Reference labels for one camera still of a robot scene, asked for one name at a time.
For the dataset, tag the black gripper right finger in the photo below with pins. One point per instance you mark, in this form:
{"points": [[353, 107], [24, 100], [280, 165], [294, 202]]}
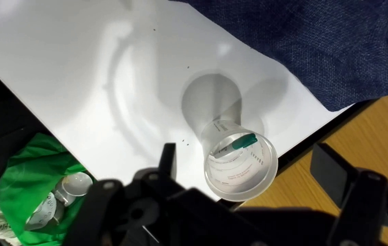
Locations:
{"points": [[332, 172]]}

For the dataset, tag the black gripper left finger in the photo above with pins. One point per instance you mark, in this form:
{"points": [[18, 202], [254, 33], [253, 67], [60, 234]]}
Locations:
{"points": [[167, 164]]}

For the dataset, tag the green marker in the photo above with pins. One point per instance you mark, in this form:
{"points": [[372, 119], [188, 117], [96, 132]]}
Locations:
{"points": [[245, 141]]}

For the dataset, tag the clear plastic measuring cup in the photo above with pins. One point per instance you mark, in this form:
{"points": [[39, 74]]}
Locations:
{"points": [[242, 173]]}

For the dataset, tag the clear cup in bag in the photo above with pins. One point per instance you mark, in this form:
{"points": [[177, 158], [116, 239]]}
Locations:
{"points": [[43, 213]]}

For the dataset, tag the dark blue cloth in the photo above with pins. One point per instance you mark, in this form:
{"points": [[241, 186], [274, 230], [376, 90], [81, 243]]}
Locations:
{"points": [[336, 48]]}

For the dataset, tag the green plastic bag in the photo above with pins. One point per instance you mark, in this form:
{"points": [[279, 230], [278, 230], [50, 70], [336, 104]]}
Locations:
{"points": [[30, 175]]}

